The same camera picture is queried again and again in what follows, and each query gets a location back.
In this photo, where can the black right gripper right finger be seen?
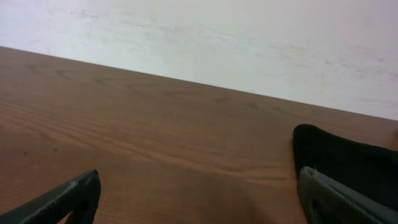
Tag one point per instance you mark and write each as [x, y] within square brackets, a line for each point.
[325, 200]

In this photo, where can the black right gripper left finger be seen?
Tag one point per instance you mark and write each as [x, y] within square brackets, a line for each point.
[77, 199]

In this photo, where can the black sparkly knit garment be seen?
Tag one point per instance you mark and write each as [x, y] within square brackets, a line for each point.
[369, 170]

